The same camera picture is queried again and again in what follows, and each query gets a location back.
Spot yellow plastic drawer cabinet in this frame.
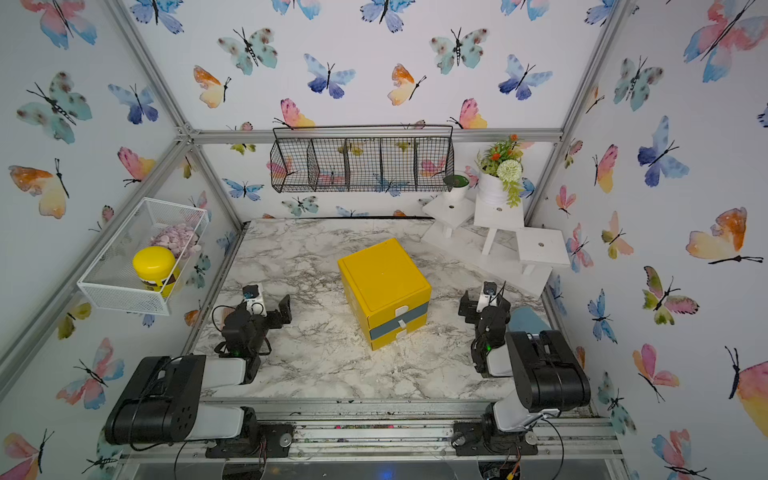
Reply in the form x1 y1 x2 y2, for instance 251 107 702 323
338 238 432 351

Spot teal drawer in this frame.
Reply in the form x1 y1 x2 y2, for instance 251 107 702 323
369 302 429 341

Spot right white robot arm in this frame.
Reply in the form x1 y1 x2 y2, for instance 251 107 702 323
451 283 591 457

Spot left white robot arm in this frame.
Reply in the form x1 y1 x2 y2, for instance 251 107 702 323
102 296 292 459

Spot teal paddle board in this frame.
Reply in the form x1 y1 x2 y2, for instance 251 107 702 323
507 306 551 335

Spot white tiered step shelf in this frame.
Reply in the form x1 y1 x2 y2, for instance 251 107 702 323
422 197 570 296

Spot yellow lidded jar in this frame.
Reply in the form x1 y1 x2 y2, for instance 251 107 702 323
132 246 181 299

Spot pink flower bunch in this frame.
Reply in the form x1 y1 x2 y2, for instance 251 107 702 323
150 224 202 259

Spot small white pot green plant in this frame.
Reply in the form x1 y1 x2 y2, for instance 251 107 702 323
443 174 470 205

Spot white pot with flowers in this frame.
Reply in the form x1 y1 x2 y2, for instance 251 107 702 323
476 134 524 208

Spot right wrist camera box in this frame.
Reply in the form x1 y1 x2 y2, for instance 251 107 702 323
476 281 499 313

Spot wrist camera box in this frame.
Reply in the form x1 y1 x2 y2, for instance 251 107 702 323
476 281 499 313
242 283 266 316

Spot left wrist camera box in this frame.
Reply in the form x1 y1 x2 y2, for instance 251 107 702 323
242 283 266 316

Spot white mesh wall basket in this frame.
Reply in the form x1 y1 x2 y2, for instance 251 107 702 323
77 197 209 316

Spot black wire wall basket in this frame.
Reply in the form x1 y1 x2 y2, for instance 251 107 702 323
267 124 454 197

